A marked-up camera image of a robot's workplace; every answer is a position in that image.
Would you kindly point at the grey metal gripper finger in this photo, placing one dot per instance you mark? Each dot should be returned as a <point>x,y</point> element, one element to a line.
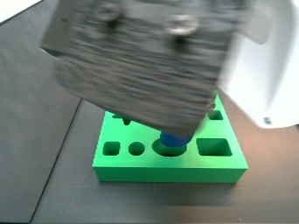
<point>144,58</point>

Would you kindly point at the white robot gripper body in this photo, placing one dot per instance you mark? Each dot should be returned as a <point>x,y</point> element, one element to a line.
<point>260,73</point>

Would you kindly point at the green foam shape board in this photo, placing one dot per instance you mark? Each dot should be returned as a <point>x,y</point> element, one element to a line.
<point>131,156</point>

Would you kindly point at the blue oval cylinder block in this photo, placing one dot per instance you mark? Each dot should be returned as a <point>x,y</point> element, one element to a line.
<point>173,141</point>

